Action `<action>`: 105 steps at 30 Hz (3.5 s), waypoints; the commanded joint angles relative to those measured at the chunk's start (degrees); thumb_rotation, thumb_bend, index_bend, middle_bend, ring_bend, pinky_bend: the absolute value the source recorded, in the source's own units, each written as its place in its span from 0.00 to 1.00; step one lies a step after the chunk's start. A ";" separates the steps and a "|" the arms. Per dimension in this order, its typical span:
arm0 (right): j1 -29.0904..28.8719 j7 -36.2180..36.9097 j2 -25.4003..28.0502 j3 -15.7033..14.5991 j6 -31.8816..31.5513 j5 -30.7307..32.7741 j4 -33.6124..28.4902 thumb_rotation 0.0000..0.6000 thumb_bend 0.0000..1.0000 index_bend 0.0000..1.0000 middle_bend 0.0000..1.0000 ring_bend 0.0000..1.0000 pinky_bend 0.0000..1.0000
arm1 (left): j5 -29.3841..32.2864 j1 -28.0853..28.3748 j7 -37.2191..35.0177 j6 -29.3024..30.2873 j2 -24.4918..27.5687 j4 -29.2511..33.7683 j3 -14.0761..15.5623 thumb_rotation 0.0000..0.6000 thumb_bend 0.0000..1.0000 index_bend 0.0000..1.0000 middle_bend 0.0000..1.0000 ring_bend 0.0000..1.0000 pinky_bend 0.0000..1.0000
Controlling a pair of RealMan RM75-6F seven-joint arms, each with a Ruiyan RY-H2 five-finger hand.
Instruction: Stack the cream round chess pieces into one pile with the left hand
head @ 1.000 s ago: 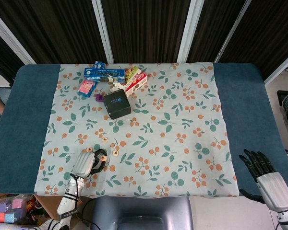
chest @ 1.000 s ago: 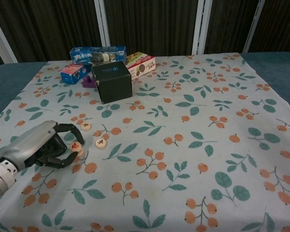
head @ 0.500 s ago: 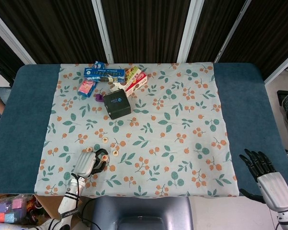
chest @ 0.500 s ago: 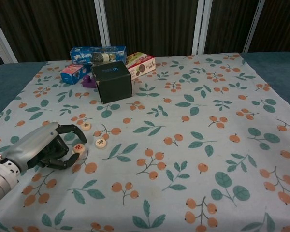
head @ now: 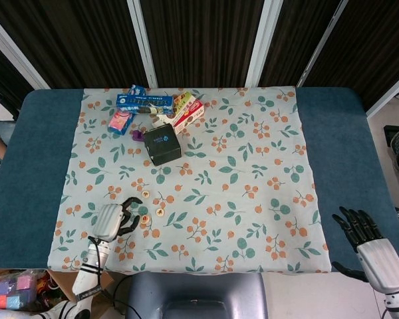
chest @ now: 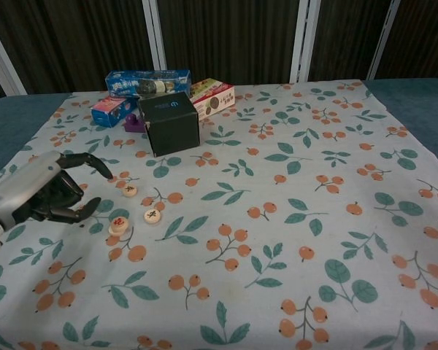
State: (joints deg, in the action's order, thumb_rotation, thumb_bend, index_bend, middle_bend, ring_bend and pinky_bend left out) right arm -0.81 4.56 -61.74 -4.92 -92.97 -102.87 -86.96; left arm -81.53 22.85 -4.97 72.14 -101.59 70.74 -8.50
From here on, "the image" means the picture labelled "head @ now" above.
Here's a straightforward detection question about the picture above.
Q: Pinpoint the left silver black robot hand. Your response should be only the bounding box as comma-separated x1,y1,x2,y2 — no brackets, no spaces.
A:
92,197,144,243

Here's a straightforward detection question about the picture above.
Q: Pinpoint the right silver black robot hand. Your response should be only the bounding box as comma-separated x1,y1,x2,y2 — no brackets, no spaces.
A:
331,205,399,295

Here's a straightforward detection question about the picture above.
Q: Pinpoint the brown cardboard box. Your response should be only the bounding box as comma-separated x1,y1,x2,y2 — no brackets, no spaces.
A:
0,268,116,315

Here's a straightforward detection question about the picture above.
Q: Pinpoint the black cube box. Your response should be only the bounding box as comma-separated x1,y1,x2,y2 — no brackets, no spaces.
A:
142,124,183,166

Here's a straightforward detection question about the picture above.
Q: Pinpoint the teal velvet table cover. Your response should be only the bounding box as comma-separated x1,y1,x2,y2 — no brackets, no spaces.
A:
0,86,399,270

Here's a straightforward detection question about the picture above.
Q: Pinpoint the small pink blue Oreo box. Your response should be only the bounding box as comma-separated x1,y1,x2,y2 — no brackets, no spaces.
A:
108,111,136,136

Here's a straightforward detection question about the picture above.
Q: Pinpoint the colourful foam block puzzle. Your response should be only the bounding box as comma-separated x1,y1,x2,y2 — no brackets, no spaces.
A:
0,272,37,312

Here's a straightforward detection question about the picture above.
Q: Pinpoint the floral fruit print tablecloth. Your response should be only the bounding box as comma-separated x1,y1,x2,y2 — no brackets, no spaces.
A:
47,86,332,274

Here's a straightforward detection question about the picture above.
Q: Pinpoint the long blue Oreo box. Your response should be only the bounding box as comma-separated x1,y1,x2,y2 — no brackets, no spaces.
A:
115,93,176,116

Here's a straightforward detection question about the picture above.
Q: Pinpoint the red white cookie box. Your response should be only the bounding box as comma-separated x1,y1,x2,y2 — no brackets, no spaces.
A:
171,91,205,134

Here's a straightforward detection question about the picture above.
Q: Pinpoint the dark corrugated partition panel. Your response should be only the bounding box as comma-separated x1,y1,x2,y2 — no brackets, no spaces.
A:
302,0,399,112
0,36,37,114
141,0,265,88
259,0,336,88
0,0,154,90

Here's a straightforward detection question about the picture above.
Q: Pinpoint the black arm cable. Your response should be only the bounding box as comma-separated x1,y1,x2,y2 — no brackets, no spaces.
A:
87,235,106,276

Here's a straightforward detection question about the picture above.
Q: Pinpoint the black floor cable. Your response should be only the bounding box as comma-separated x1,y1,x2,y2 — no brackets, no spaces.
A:
92,274,137,319

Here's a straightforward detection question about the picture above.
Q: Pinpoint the colourful wire bundle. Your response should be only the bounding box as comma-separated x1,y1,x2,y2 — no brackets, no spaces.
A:
36,270,59,300

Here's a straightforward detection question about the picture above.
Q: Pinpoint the white partition frame post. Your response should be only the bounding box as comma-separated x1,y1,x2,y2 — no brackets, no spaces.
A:
295,0,349,88
365,62,399,119
244,0,284,88
126,0,159,88
0,8,51,90

